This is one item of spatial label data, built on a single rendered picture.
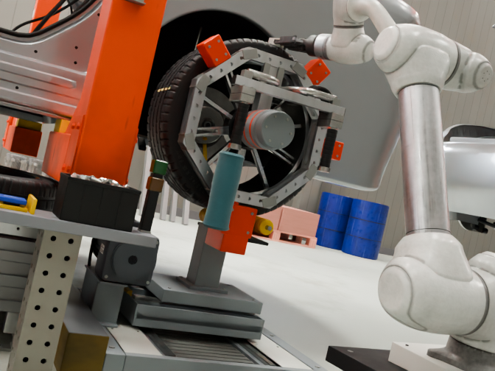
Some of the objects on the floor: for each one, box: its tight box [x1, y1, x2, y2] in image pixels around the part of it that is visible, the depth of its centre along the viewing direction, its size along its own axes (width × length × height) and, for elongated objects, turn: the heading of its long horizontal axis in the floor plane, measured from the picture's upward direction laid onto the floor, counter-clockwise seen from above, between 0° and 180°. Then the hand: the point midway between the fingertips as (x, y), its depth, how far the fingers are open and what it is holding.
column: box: [7, 229, 83, 371], centre depth 173 cm, size 10×10×42 cm
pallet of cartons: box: [252, 205, 320, 249], centre depth 875 cm, size 134×97×47 cm
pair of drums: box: [315, 191, 390, 260], centre depth 947 cm, size 68×110×81 cm, turn 123°
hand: (275, 42), depth 240 cm, fingers closed, pressing on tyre
